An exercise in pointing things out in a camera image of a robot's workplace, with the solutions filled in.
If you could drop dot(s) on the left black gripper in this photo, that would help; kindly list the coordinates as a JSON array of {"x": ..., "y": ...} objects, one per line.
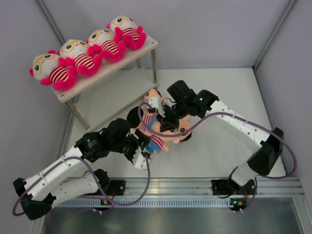
[{"x": 142, "y": 140}]

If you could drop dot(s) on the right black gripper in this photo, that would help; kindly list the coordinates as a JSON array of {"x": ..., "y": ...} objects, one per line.
[{"x": 166, "y": 119}]

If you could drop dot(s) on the boy plush face up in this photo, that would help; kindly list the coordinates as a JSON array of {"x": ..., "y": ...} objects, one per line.
[
  {"x": 184, "y": 125},
  {"x": 156, "y": 143}
]

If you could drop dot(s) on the boy plush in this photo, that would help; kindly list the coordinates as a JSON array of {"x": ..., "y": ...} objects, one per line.
[{"x": 152, "y": 93}]

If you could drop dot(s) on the panda plush with glasses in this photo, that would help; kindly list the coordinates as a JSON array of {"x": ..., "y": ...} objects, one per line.
[
  {"x": 51, "y": 69},
  {"x": 128, "y": 31},
  {"x": 82, "y": 56},
  {"x": 108, "y": 45}
]

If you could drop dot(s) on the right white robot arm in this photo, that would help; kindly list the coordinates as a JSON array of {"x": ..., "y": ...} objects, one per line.
[{"x": 265, "y": 145}]

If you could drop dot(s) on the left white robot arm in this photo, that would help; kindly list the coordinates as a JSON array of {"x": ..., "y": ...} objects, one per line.
[{"x": 40, "y": 193}]

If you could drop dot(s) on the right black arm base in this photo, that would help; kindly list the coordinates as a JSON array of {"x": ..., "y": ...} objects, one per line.
[{"x": 221, "y": 187}]

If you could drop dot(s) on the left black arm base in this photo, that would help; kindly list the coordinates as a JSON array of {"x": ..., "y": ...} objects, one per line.
[{"x": 116, "y": 187}]

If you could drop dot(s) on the white two-tier shelf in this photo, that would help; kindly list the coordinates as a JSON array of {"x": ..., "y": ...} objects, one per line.
[{"x": 94, "y": 100}]

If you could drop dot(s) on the boy plush showing black hair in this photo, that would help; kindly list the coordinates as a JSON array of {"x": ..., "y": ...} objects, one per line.
[{"x": 135, "y": 122}]

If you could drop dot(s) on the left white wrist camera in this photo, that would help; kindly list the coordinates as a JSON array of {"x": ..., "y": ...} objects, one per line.
[{"x": 141, "y": 159}]

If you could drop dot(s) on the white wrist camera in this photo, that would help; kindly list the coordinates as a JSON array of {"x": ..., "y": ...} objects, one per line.
[
  {"x": 141, "y": 159},
  {"x": 155, "y": 106}
]

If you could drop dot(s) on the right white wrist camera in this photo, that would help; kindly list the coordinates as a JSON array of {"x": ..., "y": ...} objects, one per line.
[{"x": 155, "y": 106}]

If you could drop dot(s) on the aluminium mounting rail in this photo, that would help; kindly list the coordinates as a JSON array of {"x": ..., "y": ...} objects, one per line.
[{"x": 203, "y": 187}]

